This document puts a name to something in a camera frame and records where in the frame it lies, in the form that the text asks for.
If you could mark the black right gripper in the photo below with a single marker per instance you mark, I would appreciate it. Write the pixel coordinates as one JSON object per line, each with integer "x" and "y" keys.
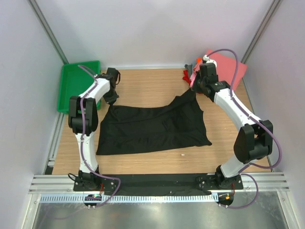
{"x": 196, "y": 88}

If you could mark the black t shirt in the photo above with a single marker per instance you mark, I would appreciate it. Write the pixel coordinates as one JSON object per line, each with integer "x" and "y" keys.
{"x": 134, "y": 130}

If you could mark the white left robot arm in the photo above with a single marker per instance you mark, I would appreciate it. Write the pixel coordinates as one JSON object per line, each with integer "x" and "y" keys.
{"x": 83, "y": 120}

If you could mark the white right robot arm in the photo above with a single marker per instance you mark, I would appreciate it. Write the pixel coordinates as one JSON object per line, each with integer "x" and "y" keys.
{"x": 253, "y": 141}

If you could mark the folded light pink t shirt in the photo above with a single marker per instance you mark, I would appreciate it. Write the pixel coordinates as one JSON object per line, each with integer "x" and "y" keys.
{"x": 192, "y": 78}

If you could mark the folded red t shirt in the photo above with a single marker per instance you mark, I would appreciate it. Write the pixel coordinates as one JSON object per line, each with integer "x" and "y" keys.
{"x": 186, "y": 77}

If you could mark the folded salmon pink t shirt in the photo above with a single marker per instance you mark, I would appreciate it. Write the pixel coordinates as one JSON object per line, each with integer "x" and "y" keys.
{"x": 226, "y": 68}

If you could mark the folded grey t shirt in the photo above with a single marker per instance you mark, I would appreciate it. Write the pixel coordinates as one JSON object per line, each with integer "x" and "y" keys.
{"x": 190, "y": 67}

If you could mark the green plastic bin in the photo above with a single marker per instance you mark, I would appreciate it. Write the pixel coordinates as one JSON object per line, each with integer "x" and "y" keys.
{"x": 74, "y": 81}

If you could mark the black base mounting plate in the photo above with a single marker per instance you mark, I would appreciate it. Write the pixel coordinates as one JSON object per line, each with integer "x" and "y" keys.
{"x": 203, "y": 181}

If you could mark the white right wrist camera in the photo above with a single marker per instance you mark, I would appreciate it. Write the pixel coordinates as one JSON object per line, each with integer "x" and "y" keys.
{"x": 207, "y": 59}

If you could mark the right aluminium corner post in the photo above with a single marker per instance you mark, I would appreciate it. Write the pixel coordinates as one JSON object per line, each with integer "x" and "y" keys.
{"x": 275, "y": 4}

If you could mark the aluminium corner post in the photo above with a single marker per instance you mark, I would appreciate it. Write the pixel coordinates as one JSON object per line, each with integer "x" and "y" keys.
{"x": 46, "y": 27}
{"x": 275, "y": 4}

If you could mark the left aluminium corner post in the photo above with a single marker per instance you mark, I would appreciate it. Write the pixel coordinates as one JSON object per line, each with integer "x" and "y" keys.
{"x": 46, "y": 27}

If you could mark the aluminium frame rail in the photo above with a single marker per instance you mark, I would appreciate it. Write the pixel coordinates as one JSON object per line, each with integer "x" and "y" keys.
{"x": 46, "y": 184}

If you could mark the white slotted cable duct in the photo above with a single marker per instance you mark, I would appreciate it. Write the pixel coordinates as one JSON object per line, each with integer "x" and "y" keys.
{"x": 95, "y": 199}

